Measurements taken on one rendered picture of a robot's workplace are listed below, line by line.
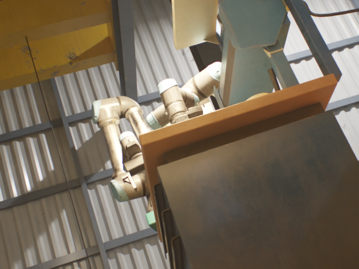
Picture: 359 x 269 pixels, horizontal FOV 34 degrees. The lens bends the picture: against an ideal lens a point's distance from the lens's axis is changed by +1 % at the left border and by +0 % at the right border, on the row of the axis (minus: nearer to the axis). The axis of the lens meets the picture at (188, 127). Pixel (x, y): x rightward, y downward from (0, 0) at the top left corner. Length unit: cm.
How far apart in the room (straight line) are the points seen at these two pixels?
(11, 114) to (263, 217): 1054
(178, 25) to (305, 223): 122
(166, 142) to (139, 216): 923
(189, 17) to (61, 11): 668
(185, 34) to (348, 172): 120
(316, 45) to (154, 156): 50
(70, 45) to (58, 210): 296
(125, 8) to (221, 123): 684
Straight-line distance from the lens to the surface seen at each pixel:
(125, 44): 884
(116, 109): 297
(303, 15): 159
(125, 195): 286
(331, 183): 142
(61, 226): 1069
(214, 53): 606
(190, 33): 244
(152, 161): 146
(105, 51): 981
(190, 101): 225
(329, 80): 146
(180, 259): 161
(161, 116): 229
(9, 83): 987
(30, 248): 1068
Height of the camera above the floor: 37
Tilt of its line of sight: 24 degrees up
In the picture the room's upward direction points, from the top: 21 degrees counter-clockwise
